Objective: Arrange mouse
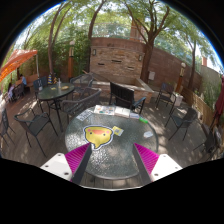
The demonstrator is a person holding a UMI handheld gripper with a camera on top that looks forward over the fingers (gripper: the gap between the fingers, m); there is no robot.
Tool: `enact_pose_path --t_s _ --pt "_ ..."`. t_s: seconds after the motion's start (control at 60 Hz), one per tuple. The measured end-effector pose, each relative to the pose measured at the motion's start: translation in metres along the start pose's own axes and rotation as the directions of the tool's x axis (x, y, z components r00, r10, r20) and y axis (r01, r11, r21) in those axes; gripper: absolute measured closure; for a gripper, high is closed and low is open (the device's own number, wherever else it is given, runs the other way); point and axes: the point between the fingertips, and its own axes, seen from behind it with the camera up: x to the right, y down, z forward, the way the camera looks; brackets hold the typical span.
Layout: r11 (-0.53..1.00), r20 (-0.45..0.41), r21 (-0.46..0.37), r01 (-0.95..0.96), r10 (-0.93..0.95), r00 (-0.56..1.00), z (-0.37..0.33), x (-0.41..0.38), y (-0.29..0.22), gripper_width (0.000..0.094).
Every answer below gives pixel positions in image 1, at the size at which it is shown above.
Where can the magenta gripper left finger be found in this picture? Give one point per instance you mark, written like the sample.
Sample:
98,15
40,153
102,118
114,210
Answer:
70,166

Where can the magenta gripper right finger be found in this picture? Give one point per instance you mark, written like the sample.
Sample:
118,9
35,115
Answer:
152,166

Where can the green marker pen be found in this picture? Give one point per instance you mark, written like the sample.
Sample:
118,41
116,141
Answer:
143,120

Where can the small yellow card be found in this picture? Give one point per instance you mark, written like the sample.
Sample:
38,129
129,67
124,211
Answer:
117,131

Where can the black white patterned card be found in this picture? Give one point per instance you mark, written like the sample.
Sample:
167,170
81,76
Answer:
85,114

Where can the round glass patio table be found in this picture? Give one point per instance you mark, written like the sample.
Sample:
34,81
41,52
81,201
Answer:
114,160

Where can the grey wicker chair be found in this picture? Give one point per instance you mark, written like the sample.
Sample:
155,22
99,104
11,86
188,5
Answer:
89,98

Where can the black metal chair left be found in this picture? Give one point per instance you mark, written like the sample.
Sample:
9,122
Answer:
35,125

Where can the black metal chair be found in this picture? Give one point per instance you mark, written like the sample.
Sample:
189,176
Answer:
183,122
35,125

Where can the black metal chair right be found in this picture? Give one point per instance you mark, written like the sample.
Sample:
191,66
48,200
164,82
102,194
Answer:
183,122

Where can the open picture book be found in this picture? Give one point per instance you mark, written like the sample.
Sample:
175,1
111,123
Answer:
105,110

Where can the white closed book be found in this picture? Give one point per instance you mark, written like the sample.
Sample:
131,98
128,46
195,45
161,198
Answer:
123,112

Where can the black chair far right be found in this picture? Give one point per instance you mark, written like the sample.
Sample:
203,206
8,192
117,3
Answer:
166,95

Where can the black chair behind table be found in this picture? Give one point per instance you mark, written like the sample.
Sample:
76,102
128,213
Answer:
124,97

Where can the black chair left edge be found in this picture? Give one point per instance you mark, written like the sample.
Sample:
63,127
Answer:
4,124

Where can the orange patio umbrella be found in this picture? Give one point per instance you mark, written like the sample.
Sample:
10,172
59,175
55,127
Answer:
17,58

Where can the brick wall fountain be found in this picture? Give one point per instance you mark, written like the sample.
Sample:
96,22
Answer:
120,61

